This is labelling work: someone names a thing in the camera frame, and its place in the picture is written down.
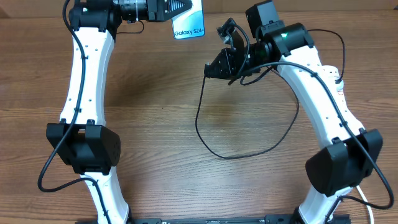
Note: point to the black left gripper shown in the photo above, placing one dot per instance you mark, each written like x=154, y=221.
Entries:
x=159, y=7

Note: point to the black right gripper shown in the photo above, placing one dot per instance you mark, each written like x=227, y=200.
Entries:
x=226, y=62

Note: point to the Galaxy S24 smartphone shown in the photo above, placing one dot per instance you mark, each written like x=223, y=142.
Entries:
x=189, y=24

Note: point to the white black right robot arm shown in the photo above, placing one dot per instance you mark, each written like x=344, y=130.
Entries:
x=347, y=151

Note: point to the white power strip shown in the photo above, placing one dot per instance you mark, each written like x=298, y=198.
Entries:
x=336, y=87

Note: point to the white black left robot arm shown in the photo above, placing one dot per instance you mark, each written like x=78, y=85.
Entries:
x=81, y=138

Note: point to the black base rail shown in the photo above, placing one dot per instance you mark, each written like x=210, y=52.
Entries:
x=217, y=220

